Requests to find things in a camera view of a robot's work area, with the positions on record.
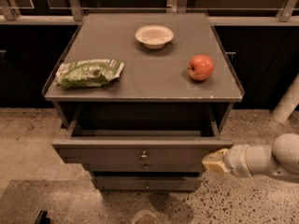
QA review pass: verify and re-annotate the grey top drawer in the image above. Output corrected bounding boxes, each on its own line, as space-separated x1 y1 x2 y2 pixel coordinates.
52 121 232 165

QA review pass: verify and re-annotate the grey drawer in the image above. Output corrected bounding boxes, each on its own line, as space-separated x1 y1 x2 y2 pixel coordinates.
83 163 205 173
94 176 203 191
52 121 232 165

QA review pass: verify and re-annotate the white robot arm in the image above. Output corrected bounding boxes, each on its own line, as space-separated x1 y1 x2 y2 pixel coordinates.
203 80 299 183

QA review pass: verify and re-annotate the grey drawer cabinet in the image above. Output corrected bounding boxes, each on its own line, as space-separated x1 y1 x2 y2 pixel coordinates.
43 13 244 183

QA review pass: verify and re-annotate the grey bottom drawer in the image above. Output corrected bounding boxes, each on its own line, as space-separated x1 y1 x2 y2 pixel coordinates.
94 176 203 191

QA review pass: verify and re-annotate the grey middle drawer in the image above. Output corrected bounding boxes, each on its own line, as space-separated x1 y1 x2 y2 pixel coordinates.
83 163 205 173

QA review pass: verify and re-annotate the red apple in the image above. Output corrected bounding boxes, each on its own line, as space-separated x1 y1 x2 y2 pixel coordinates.
188 55 214 81

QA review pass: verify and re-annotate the white paper bowl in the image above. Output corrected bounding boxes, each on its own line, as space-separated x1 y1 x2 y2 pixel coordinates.
135 25 174 49

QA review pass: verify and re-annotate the green chip bag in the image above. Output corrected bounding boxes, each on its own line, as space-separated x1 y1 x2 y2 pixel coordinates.
55 59 124 89

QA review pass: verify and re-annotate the black object at floor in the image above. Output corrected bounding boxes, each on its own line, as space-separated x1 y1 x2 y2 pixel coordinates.
35 210 50 224

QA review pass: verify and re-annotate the metal window railing frame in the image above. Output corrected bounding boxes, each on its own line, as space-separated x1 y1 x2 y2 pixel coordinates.
0 0 299 26

